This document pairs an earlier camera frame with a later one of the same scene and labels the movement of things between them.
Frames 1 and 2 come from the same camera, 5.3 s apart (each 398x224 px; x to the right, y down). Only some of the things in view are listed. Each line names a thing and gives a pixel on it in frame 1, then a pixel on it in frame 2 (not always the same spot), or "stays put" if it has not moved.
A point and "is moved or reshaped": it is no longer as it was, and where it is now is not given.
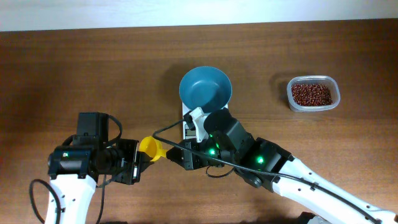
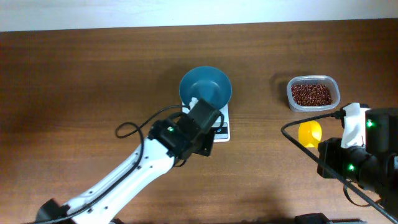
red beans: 311,94 stays put
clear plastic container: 310,93 stays put
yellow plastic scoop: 153,147 is moved or reshaped
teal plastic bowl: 207,88 stays put
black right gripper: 188,154 -> 324,158
